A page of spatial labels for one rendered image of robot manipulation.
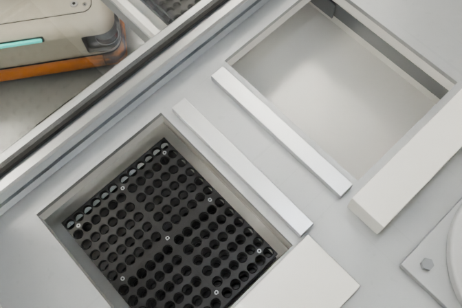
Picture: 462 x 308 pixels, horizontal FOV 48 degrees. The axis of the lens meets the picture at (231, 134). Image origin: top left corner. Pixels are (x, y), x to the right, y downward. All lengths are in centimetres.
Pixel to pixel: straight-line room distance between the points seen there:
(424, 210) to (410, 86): 27
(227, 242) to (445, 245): 26
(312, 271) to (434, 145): 21
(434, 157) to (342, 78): 26
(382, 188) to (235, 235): 19
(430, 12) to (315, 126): 23
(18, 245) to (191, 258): 21
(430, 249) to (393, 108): 28
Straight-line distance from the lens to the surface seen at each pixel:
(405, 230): 66
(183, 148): 79
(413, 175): 65
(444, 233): 66
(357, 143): 82
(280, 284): 61
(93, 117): 66
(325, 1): 90
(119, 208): 71
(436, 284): 65
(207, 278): 67
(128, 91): 67
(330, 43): 90
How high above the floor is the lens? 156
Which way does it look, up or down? 66 degrees down
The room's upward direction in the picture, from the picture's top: 4 degrees counter-clockwise
